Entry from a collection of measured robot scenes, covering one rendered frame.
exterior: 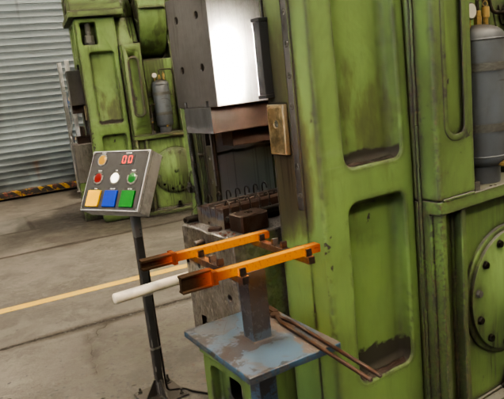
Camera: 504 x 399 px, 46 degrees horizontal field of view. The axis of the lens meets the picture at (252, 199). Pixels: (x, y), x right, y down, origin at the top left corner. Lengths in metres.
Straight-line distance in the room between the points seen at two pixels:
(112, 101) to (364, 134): 5.14
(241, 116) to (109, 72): 4.89
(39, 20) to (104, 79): 3.28
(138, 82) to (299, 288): 5.04
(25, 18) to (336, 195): 8.48
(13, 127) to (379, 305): 8.26
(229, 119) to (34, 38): 8.02
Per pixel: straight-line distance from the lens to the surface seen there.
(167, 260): 1.71
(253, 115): 2.22
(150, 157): 2.56
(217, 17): 2.11
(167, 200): 7.07
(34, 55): 10.01
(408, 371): 2.40
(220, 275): 1.50
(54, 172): 10.05
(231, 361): 1.65
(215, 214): 2.22
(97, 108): 6.91
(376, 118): 2.14
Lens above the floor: 1.45
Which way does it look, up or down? 11 degrees down
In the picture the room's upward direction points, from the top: 6 degrees counter-clockwise
